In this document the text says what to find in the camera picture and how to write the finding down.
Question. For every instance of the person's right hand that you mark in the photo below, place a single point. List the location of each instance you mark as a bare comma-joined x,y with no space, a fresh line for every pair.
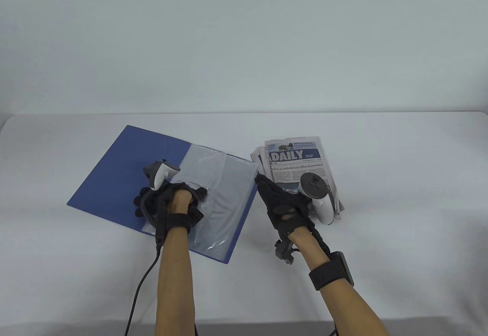
280,210

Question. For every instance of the person's right forearm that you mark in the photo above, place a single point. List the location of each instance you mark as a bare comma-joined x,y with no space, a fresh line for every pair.
343,305

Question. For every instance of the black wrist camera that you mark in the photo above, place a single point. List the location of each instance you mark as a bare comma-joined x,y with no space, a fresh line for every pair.
284,252
196,214

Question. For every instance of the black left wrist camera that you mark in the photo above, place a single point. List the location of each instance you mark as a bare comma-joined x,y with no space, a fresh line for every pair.
196,214

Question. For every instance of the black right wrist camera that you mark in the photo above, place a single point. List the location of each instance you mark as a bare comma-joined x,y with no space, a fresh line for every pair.
284,252

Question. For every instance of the person's left hand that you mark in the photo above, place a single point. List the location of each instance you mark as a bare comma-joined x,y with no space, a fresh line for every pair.
152,200

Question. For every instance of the blue folder with clear sleeves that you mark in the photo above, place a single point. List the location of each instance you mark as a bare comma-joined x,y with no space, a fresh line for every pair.
114,168

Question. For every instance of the white and black left controller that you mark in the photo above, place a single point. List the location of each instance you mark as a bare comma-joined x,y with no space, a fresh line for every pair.
162,172

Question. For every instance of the person's left forearm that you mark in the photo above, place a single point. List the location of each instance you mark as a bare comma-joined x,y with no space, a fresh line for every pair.
177,282

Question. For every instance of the white and black right controller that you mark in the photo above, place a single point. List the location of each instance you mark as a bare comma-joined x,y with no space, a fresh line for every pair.
316,191

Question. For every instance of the white and black controller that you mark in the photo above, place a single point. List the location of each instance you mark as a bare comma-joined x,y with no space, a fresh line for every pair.
162,172
316,191

